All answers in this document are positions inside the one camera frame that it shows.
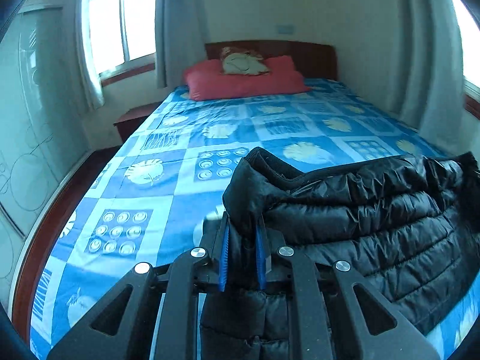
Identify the white curtain left window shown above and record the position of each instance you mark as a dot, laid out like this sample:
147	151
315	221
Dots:
89	76

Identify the cream cartoon cushion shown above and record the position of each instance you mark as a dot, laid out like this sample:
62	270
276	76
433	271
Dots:
245	62

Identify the black puffer jacket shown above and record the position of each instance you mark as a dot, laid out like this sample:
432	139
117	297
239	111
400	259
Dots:
408	224

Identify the white patterned wardrobe door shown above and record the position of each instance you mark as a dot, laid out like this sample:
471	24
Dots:
42	139

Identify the white curtain beside headboard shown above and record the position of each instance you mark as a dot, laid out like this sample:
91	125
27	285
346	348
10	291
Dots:
180	32

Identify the blue patterned bed sheet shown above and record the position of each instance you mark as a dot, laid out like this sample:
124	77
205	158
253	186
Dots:
150	201

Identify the red pillow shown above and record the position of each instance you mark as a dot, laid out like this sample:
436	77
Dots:
207	81

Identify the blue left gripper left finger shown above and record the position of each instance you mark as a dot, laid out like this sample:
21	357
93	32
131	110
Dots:
224	253

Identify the brown wooden nightstand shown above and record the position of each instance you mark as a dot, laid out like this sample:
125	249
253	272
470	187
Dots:
130	121

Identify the white curtain window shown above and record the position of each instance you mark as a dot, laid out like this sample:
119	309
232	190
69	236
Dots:
89	76
429	89

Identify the white wall switch plate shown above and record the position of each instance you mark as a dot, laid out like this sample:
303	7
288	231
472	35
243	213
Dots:
285	29

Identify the brown wooden headboard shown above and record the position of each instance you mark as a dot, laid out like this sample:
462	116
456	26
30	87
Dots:
312	60

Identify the white curtain right window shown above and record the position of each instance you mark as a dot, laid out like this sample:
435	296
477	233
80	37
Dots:
429	89

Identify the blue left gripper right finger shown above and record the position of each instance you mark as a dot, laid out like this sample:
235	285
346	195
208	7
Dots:
260	256

